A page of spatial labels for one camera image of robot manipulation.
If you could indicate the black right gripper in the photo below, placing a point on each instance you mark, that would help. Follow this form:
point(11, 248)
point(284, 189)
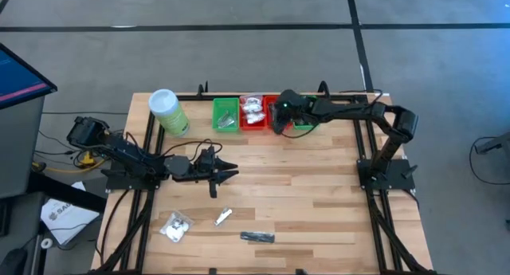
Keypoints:
point(293, 103)

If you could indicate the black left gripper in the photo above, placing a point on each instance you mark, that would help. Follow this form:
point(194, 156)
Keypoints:
point(203, 173)

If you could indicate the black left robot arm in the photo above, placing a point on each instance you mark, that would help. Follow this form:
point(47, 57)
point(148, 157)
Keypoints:
point(119, 151)

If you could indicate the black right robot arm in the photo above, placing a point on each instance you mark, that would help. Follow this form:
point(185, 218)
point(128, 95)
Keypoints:
point(358, 111)

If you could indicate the green plastic basket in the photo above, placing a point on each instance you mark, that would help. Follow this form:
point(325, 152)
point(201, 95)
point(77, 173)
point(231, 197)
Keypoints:
point(307, 127)
point(217, 103)

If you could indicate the red plastic basket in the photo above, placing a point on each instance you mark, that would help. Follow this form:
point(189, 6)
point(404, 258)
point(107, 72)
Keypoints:
point(242, 126)
point(267, 99)

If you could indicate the green disinfecting wipes canister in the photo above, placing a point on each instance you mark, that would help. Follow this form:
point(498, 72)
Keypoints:
point(169, 111)

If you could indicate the white paper booklet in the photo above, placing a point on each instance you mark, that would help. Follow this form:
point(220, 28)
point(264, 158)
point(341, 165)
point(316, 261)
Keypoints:
point(65, 217)

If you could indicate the white tape roll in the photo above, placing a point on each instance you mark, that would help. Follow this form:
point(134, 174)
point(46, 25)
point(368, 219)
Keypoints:
point(47, 243)

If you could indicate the gray chair leg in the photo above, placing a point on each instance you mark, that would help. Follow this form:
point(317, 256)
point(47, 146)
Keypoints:
point(494, 145)

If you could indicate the monitor with blue screen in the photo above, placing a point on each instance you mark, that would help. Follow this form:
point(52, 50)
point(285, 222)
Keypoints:
point(20, 75)

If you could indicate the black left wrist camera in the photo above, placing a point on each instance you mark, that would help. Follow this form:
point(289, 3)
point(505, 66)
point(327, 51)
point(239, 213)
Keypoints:
point(207, 157)

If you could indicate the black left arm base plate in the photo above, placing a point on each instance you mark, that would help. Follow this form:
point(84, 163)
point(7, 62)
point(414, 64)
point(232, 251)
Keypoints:
point(119, 183)

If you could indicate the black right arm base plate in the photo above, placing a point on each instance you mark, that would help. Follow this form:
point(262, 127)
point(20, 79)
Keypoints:
point(398, 183)

